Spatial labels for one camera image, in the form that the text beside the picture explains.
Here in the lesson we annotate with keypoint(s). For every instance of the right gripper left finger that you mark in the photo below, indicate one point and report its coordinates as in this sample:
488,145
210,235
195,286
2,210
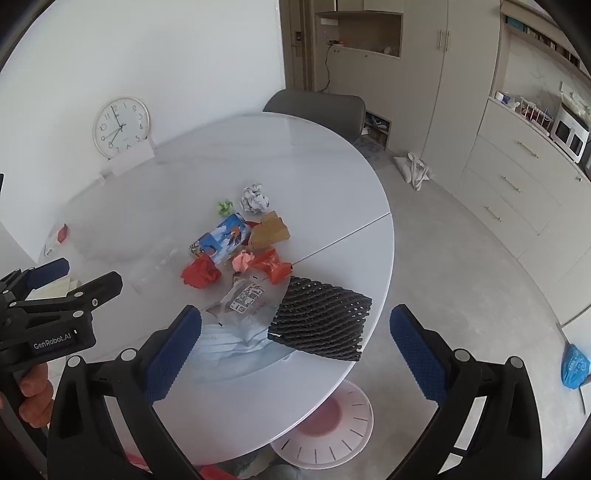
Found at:
83,442

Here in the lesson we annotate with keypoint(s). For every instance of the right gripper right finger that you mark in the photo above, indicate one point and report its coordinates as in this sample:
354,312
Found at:
486,425

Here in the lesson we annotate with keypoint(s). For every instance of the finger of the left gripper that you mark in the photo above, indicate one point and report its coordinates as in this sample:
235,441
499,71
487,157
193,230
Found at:
46,271
92,290

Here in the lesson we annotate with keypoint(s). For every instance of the red paper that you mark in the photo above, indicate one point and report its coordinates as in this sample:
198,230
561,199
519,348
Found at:
201,273

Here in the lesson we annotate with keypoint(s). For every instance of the blue snack box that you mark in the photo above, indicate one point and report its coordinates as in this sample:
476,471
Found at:
224,240

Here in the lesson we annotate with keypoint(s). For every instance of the light blue face mask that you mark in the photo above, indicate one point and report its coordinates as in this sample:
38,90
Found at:
224,353

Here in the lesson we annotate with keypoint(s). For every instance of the clear plastic barcode wrapper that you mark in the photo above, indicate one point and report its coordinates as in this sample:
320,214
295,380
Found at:
247,309

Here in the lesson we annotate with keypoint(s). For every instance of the green paper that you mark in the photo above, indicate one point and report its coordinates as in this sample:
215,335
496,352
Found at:
225,208

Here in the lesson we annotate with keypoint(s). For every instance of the orange red wrapper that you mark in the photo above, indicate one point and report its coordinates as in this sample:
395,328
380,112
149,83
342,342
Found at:
269,262

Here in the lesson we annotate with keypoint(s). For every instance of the white printed paper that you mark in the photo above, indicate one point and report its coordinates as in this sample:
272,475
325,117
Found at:
253,200

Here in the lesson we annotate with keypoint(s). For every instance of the brown paper bag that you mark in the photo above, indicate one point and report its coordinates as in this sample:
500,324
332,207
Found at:
269,231

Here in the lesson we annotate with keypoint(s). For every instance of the black foam mesh net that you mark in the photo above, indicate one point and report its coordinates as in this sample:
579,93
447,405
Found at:
321,319

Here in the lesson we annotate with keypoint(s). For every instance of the pink paper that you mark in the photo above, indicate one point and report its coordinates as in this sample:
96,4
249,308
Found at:
240,263

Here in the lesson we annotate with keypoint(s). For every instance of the white round trash bin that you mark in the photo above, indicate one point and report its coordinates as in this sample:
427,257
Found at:
333,434

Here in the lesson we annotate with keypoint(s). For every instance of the person's left hand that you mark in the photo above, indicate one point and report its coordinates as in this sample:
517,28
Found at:
36,409

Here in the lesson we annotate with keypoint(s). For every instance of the small red white box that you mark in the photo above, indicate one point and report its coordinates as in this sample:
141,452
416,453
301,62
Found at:
55,239

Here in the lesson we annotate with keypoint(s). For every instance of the blue plastic bag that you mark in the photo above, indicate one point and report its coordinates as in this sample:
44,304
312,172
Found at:
575,367

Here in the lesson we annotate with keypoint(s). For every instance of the white paper card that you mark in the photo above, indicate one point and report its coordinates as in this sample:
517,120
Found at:
131,158

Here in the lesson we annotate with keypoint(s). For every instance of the white drawer cabinet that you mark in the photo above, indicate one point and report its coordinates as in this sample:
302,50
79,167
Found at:
529,195

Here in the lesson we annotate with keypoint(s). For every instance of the white cloth bag on floor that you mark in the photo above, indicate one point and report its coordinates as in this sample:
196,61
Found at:
413,170

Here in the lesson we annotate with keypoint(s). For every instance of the white microwave oven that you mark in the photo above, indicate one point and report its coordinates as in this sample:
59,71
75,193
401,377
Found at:
570,133

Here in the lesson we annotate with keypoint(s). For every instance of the dark grey chair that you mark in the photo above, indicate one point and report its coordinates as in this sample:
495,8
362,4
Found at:
342,114

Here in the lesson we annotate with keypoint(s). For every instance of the white dish rack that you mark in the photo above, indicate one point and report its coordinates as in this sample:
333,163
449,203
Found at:
534,114

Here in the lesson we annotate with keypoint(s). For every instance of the white round wall clock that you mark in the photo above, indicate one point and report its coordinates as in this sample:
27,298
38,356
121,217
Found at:
120,124

